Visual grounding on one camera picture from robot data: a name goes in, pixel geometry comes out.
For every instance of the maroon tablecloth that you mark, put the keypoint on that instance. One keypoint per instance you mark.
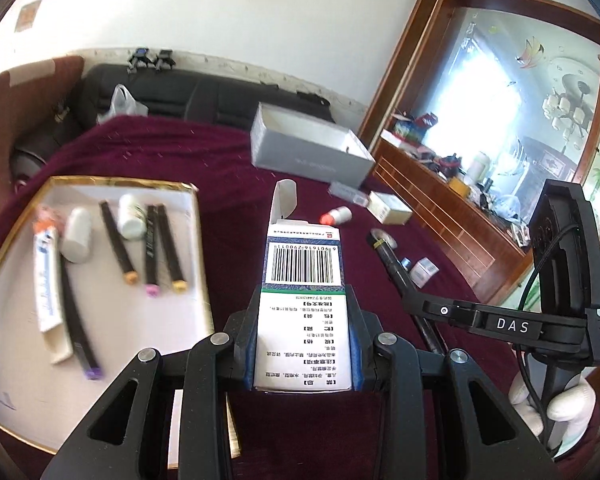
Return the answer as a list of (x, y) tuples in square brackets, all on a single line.
[(230, 160)]

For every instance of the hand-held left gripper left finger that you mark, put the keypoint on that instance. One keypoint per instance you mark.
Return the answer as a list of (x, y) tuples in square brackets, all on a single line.
[(251, 340)]

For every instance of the decorated mirror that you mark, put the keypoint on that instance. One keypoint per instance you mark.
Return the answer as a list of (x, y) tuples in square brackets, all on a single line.
[(505, 110)]

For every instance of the grey cardboard box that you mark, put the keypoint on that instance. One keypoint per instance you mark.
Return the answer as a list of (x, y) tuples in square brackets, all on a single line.
[(305, 160)]

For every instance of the small cream carton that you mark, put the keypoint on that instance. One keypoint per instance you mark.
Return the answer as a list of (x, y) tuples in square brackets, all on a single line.
[(387, 207)]

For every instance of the small wall sticker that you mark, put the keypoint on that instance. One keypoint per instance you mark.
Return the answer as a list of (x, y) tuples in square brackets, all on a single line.
[(28, 16)]

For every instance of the black gadget with blue part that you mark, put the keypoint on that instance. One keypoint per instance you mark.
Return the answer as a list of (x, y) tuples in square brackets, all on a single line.
[(140, 59)]

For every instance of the white toothpaste tube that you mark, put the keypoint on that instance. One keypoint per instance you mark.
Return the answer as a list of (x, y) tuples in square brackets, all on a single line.
[(47, 285)]

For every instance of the black marker purple cap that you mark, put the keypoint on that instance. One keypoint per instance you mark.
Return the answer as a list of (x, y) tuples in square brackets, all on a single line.
[(77, 325)]

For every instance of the large white plastic bottle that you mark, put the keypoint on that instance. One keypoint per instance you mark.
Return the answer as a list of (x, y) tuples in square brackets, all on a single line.
[(77, 240)]

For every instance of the black sofa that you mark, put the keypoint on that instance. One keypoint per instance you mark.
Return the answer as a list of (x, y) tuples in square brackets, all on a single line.
[(190, 95)]

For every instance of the wooden cabinet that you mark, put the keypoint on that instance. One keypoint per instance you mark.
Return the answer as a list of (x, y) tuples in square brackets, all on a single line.
[(455, 230)]

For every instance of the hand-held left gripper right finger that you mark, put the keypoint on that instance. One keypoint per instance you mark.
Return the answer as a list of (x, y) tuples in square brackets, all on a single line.
[(357, 350)]

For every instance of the small glass vial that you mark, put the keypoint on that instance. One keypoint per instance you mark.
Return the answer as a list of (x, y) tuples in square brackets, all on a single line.
[(406, 264)]

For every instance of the black marker orange cap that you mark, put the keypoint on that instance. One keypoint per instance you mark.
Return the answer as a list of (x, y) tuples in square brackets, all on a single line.
[(117, 240)]

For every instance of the white plastic bag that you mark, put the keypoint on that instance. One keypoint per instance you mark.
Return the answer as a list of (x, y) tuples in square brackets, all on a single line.
[(122, 107)]

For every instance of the black bag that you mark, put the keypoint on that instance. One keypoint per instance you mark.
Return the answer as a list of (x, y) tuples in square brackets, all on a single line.
[(45, 145)]

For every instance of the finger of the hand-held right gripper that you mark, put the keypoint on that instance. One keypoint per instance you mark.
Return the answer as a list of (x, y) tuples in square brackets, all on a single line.
[(445, 312)]

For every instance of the small white blue box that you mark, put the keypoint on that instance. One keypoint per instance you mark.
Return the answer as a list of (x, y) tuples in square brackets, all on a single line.
[(424, 270)]

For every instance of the brown armchair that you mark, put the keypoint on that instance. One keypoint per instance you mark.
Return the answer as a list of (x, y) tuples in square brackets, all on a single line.
[(10, 135)]

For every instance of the white tray with gold rim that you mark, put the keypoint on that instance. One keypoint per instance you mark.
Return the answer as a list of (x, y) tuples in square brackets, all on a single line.
[(10, 360)]

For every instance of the black marker yellow cap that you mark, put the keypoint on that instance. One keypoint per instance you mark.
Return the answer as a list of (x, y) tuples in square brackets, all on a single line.
[(170, 250)]

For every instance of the person's right hand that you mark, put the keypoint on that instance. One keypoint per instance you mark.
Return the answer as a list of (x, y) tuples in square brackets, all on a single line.
[(575, 400)]

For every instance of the white jar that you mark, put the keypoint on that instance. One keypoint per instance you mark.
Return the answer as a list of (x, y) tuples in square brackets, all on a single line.
[(477, 167)]

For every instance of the small bottle orange cap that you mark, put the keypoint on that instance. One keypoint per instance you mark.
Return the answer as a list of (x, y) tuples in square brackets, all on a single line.
[(336, 216)]

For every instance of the black marker pink cap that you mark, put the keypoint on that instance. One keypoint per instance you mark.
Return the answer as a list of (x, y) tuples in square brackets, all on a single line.
[(151, 255)]

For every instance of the white blue medicine box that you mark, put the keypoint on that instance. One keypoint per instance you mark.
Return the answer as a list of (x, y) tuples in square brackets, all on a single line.
[(300, 320)]

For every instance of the small white bottle green label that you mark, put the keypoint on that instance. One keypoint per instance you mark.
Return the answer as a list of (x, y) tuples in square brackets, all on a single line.
[(130, 220)]

